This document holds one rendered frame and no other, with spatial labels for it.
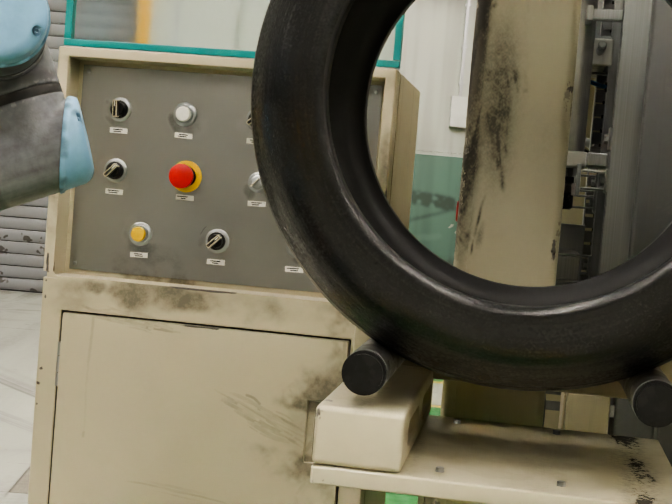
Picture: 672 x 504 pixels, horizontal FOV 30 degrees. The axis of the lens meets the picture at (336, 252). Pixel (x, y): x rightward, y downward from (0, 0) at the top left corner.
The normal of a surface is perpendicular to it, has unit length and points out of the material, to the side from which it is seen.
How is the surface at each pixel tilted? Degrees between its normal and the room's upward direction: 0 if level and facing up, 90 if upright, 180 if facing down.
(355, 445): 90
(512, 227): 90
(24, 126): 90
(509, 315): 101
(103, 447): 90
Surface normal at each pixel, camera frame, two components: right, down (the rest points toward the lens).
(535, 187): -0.15, 0.04
